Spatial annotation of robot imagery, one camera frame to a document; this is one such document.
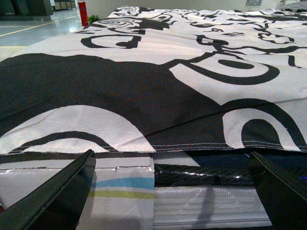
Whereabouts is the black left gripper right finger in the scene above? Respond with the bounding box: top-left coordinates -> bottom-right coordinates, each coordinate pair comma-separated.
248,152 -> 307,230

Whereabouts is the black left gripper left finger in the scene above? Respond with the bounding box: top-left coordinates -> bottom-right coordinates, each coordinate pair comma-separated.
0,149 -> 96,230

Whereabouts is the white striped cardboard box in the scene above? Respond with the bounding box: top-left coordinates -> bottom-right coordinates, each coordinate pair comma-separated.
0,156 -> 154,230

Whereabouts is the black and white patterned bedspread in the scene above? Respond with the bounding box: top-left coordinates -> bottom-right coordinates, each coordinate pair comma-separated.
0,6 -> 307,154

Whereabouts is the green potted plant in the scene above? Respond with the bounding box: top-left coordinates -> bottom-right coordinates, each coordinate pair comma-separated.
87,15 -> 101,24

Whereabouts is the red fire extinguisher cabinet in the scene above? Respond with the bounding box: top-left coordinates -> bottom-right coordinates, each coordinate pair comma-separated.
78,0 -> 88,26

